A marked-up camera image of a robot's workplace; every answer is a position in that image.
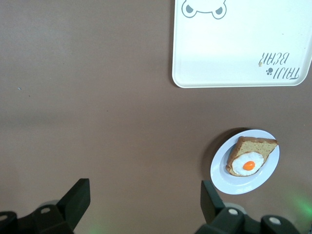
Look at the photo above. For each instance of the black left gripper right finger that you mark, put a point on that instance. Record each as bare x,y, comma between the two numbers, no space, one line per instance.
210,202

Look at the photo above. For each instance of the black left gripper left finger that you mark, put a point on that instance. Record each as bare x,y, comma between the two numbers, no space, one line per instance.
73,202

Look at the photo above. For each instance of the white round plate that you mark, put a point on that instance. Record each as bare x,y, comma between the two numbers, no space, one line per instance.
243,185

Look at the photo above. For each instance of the fried egg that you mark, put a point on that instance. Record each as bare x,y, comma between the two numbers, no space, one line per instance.
248,163

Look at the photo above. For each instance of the bread slice under egg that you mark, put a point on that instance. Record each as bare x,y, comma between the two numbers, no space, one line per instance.
253,146

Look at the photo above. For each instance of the cream bear print tray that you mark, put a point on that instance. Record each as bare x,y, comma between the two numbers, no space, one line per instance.
231,48

